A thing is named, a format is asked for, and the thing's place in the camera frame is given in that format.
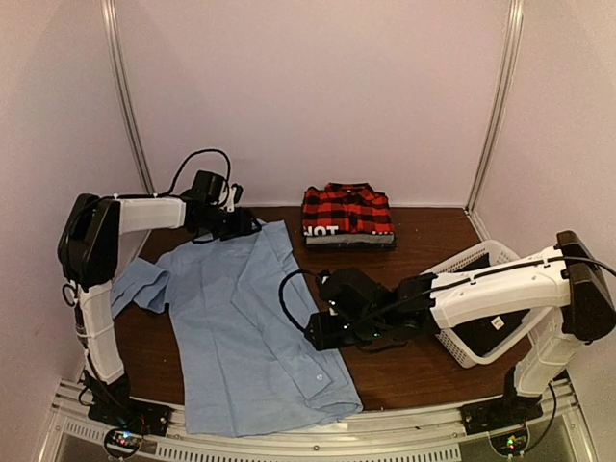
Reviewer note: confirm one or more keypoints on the light blue long sleeve shirt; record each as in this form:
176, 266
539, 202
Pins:
237, 309

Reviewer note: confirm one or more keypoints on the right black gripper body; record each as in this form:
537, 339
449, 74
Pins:
355, 334

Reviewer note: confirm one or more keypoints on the right aluminium frame post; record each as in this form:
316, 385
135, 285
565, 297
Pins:
509, 57

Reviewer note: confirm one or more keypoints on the circuit board with leds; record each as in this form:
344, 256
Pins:
119, 442
509, 444

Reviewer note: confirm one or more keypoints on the right circuit board with leds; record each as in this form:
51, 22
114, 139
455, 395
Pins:
509, 444

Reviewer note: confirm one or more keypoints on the black shirt in basket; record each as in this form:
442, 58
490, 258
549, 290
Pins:
485, 334

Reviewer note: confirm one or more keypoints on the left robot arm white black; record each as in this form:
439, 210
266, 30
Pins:
88, 251

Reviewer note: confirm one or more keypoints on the aluminium frame post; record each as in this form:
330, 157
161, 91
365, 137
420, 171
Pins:
509, 57
111, 27

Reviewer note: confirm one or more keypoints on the left aluminium frame post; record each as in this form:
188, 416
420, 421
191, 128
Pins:
111, 27

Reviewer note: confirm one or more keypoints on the aluminium front rail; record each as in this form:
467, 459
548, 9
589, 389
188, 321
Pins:
433, 433

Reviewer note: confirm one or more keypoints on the black folded shirt white letters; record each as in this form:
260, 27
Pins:
333, 233

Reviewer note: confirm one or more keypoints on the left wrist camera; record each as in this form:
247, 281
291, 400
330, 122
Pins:
234, 194

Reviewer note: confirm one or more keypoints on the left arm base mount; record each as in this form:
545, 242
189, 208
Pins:
139, 417

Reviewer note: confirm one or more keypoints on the red black plaid folded shirt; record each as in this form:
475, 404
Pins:
353, 207

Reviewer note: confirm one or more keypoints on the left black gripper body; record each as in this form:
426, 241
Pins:
224, 229

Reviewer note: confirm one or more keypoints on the left circuit board with leds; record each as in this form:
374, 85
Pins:
119, 442

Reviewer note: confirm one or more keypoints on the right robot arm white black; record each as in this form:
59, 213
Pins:
563, 285

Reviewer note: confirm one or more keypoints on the white plastic basket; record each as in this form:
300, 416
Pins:
478, 257

